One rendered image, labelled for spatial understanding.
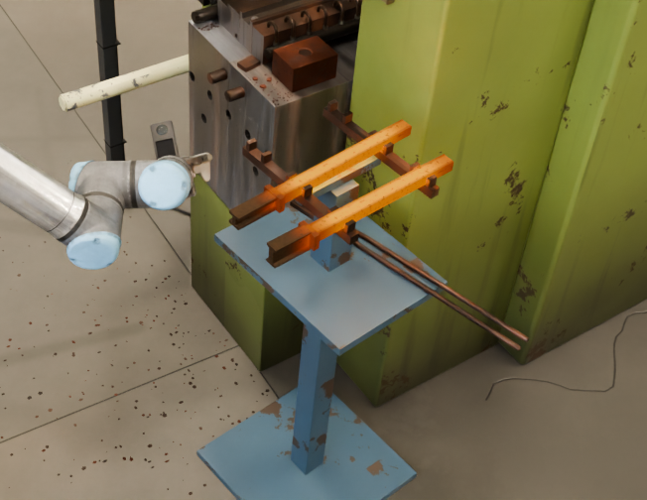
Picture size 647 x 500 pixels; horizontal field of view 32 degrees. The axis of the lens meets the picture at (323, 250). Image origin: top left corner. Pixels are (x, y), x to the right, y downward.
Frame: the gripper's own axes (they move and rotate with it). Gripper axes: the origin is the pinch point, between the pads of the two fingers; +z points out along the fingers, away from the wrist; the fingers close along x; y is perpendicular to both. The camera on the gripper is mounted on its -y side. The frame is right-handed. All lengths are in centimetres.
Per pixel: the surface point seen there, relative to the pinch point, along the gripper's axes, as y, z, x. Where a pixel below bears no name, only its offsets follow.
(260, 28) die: -24.9, 12.2, 22.7
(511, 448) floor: 92, 37, 69
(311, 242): 15, -47, 25
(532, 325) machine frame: 64, 50, 82
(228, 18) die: -28.6, 22.0, 15.9
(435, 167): 8, -30, 51
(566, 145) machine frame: 14, 20, 89
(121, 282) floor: 38, 81, -30
